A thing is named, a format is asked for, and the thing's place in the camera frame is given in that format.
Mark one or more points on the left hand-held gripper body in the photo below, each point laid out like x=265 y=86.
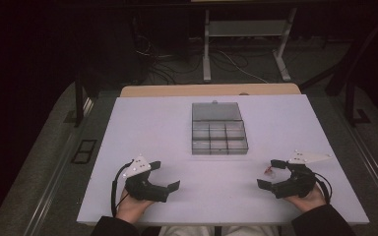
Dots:
x=144 y=190

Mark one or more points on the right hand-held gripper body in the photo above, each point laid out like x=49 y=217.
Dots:
x=297 y=182

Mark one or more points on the small red object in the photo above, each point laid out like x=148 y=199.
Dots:
x=268 y=169

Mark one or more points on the clear plastic compartment box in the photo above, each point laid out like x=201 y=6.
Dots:
x=218 y=129

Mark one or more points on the person's left hand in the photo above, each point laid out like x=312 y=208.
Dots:
x=132 y=208

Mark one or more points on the person's right hand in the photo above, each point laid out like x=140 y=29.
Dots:
x=308 y=203

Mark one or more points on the wooden table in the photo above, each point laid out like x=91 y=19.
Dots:
x=177 y=90

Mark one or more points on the black metal stand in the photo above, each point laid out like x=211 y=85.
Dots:
x=351 y=98
x=78 y=98

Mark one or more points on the white metal stand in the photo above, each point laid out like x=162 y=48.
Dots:
x=246 y=29

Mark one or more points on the aluminium floor rail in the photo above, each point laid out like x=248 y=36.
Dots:
x=55 y=183
x=374 y=173

